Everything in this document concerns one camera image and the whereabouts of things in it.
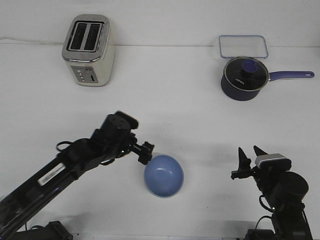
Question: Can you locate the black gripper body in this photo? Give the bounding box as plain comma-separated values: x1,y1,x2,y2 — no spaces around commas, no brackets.
230,164,278,193
90,113,136,160

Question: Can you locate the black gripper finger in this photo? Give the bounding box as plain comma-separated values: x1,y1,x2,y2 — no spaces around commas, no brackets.
136,141,155,156
253,145,268,157
138,153,153,165
238,147,251,171

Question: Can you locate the blue bowl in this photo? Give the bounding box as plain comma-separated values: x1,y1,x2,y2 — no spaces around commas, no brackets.
143,154,184,198

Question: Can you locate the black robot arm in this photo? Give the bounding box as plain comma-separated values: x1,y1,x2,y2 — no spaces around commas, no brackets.
231,146,313,240
0,111,155,240

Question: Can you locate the dark blue saucepan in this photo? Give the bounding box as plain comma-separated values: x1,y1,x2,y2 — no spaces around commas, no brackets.
220,71,315,101

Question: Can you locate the glass saucepan lid blue knob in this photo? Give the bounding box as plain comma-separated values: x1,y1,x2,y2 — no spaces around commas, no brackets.
223,56,269,92

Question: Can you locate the silver cream two-slot toaster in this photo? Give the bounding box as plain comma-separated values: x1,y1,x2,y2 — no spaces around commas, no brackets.
61,14,116,87

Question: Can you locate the clear container blue rim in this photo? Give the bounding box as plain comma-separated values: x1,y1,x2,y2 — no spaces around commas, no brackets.
218,35,269,59

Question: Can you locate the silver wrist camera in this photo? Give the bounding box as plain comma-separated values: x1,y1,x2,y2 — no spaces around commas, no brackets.
115,110,139,130
254,153,292,171

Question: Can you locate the white toaster power cord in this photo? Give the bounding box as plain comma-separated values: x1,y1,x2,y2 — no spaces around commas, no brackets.
0,37,65,46

